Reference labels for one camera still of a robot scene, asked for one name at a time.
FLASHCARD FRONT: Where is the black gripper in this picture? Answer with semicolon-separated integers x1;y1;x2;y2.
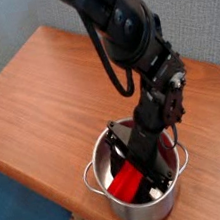
106;121;173;204

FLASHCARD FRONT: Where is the metal pot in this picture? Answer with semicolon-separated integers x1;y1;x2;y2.
83;128;189;220

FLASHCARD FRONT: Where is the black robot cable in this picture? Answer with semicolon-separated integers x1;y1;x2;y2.
78;2;138;103

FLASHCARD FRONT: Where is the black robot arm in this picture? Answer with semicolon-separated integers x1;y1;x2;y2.
62;0;186;204

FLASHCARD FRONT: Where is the red block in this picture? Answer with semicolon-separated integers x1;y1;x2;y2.
107;161;143;203

